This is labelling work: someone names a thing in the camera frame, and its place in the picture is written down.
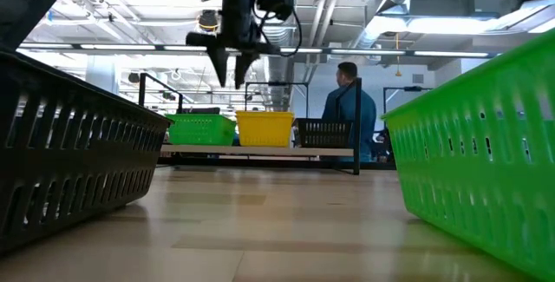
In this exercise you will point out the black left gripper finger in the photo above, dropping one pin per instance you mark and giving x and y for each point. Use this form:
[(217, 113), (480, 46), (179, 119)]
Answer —
[(221, 63), (243, 65)]

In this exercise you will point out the yellow plastic basket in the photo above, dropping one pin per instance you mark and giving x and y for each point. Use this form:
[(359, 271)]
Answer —
[(264, 114), (264, 134)]

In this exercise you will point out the green plastic basket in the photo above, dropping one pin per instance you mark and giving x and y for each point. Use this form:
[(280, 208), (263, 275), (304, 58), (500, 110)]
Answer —
[(201, 132), (477, 165)]

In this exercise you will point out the black plastic basket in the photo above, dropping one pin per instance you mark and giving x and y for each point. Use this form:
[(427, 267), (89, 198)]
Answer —
[(86, 152), (323, 134)]

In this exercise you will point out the dark computer monitor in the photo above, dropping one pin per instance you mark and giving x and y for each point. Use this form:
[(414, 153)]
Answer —
[(204, 110)]

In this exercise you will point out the long white light bar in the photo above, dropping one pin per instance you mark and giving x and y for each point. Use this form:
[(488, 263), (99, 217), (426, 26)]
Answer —
[(117, 47)]

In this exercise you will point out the white square column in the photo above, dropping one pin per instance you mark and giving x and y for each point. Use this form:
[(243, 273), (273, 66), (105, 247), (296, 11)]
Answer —
[(102, 69)]

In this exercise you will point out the person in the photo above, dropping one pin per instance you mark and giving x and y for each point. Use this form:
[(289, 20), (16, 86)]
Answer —
[(366, 121)]

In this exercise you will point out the dark chair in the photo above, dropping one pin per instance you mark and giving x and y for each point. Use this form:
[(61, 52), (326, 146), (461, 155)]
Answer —
[(386, 147)]

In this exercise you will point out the grey vent grille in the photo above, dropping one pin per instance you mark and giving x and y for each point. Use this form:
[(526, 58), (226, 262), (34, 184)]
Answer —
[(417, 78)]

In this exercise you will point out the wooden shelf with black frame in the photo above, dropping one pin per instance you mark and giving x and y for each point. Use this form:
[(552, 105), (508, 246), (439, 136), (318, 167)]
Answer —
[(260, 150)]

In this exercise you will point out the grey rectangular air duct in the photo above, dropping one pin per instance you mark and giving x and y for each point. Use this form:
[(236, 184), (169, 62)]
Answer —
[(442, 3)]

